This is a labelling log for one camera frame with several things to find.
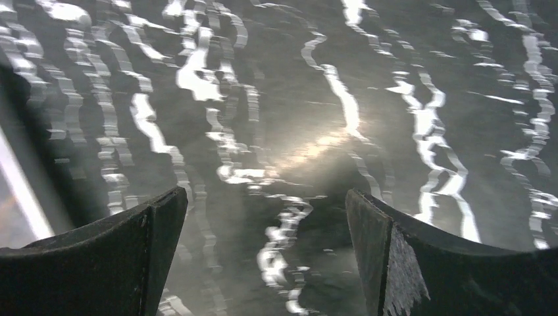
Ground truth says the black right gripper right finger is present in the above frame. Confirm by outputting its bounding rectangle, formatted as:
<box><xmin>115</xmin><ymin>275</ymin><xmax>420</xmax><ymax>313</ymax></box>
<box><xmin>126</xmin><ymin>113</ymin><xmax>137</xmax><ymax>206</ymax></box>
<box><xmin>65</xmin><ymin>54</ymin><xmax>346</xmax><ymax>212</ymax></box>
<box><xmin>345</xmin><ymin>190</ymin><xmax>557</xmax><ymax>315</ymax></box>

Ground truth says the wooden picture frame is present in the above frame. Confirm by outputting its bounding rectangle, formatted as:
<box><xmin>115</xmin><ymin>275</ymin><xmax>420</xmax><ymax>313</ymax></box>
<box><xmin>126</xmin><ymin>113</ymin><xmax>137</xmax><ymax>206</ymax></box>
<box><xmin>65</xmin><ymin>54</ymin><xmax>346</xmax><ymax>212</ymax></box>
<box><xmin>1</xmin><ymin>66</ymin><xmax>55</xmax><ymax>248</ymax></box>

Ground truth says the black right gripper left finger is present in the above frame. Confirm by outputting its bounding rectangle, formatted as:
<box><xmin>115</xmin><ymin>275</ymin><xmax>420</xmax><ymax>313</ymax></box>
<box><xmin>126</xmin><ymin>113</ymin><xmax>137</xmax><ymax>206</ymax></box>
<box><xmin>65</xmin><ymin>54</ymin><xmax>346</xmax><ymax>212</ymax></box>
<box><xmin>1</xmin><ymin>187</ymin><xmax>188</xmax><ymax>316</ymax></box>

